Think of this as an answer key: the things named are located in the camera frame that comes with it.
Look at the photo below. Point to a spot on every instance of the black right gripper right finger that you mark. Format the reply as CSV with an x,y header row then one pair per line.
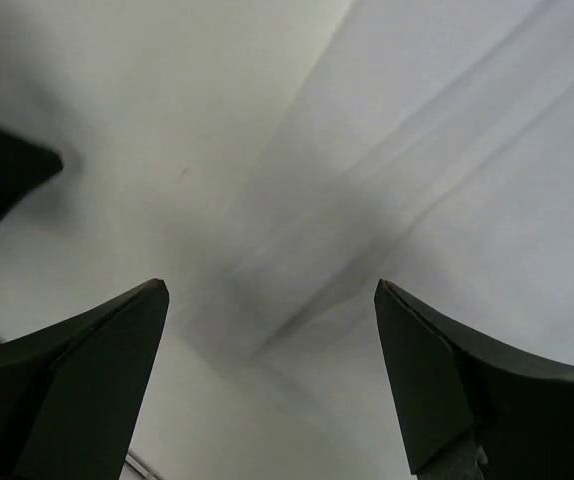
x,y
470,406

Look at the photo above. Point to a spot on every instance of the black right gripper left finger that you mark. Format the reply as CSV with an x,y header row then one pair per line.
x,y
70,394

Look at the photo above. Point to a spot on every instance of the white t shirt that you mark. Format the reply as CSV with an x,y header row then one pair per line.
x,y
272,161

